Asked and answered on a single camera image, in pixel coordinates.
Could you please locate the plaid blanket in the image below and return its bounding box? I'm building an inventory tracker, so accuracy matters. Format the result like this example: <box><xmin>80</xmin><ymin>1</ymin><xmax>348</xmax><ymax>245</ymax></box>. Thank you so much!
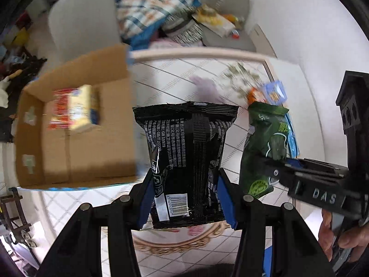
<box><xmin>109</xmin><ymin>0</ymin><xmax>200</xmax><ymax>50</ymax></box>

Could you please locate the blue white snack packet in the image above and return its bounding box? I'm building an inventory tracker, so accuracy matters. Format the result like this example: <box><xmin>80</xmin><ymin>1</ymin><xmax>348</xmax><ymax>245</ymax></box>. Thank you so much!
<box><xmin>260</xmin><ymin>81</ymin><xmax>289</xmax><ymax>106</ymax></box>

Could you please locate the orange snack packet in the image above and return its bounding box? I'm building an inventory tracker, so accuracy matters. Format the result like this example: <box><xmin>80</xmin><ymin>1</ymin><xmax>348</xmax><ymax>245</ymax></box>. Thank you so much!
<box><xmin>247</xmin><ymin>88</ymin><xmax>267</xmax><ymax>105</ymax></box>

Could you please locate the yellow snack packet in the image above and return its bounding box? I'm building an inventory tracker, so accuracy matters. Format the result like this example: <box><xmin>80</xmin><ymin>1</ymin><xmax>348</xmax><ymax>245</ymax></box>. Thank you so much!
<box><xmin>67</xmin><ymin>85</ymin><xmax>101</xmax><ymax>134</ymax></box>

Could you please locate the green snack bag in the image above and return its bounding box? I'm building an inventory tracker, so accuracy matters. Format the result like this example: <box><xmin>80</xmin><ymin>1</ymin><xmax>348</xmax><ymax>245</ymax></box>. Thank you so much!
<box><xmin>239</xmin><ymin>102</ymin><xmax>289</xmax><ymax>199</ymax></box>

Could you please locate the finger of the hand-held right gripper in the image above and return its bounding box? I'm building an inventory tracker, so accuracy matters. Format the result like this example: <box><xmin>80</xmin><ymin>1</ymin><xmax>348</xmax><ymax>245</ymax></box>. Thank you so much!
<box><xmin>285</xmin><ymin>157</ymin><xmax>351</xmax><ymax>176</ymax></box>
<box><xmin>261</xmin><ymin>156</ymin><xmax>296</xmax><ymax>187</ymax></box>

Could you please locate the grey sofa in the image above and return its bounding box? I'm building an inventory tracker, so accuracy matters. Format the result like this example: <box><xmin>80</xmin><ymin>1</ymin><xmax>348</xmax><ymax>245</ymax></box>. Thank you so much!
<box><xmin>48</xmin><ymin>0</ymin><xmax>123</xmax><ymax>65</ymax></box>

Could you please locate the pink cloth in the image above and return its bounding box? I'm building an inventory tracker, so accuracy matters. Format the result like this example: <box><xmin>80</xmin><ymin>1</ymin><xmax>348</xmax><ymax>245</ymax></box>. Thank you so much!
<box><xmin>149</xmin><ymin>39</ymin><xmax>188</xmax><ymax>51</ymax></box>

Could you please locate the black snack bag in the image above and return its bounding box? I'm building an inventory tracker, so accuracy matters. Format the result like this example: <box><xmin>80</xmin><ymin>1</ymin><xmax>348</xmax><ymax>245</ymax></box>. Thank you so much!
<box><xmin>132</xmin><ymin>101</ymin><xmax>240</xmax><ymax>231</ymax></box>

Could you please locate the yellow white plastic packet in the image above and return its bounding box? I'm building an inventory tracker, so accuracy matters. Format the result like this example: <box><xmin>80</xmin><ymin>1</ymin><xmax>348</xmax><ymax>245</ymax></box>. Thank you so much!
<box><xmin>194</xmin><ymin>5</ymin><xmax>236</xmax><ymax>39</ymax></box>

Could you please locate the person's right hand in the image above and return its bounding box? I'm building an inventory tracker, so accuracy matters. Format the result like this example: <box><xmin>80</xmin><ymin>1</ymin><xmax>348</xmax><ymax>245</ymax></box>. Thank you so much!
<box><xmin>318</xmin><ymin>209</ymin><xmax>369</xmax><ymax>255</ymax></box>

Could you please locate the blue clear plastic bag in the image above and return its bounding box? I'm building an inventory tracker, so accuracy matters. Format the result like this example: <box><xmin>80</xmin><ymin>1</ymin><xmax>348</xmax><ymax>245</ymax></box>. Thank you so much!
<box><xmin>284</xmin><ymin>112</ymin><xmax>301</xmax><ymax>160</ymax></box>

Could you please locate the brown cardboard box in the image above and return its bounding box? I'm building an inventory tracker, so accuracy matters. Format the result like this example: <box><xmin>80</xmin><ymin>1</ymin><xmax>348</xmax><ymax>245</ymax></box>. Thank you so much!
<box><xmin>15</xmin><ymin>44</ymin><xmax>138</xmax><ymax>189</ymax></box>

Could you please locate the dark wooden stool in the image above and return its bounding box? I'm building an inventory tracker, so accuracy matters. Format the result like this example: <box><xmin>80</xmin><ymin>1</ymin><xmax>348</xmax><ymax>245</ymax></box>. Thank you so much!
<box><xmin>0</xmin><ymin>187</ymin><xmax>33</xmax><ymax>247</ymax></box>

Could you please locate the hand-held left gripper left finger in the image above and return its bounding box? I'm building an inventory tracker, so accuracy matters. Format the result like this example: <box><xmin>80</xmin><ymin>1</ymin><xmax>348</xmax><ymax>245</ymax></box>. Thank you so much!
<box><xmin>36</xmin><ymin>172</ymin><xmax>154</xmax><ymax>277</ymax></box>

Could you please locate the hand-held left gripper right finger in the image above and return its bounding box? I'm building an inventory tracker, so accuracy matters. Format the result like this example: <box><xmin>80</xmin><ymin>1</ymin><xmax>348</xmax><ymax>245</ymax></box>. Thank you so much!
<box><xmin>217</xmin><ymin>175</ymin><xmax>336</xmax><ymax>277</ymax></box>

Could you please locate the black white striped bag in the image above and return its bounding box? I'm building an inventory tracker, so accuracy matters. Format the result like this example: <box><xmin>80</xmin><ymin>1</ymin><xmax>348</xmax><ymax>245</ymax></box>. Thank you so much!
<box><xmin>161</xmin><ymin>17</ymin><xmax>204</xmax><ymax>46</ymax></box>

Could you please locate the red snack packet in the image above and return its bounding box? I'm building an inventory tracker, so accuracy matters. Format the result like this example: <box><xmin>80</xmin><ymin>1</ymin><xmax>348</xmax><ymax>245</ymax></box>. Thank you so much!
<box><xmin>48</xmin><ymin>89</ymin><xmax>76</xmax><ymax>131</ymax></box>

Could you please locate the beige board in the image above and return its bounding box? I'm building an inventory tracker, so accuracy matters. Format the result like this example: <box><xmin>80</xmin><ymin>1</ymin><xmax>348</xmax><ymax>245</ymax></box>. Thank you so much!
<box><xmin>250</xmin><ymin>24</ymin><xmax>278</xmax><ymax>59</ymax></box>

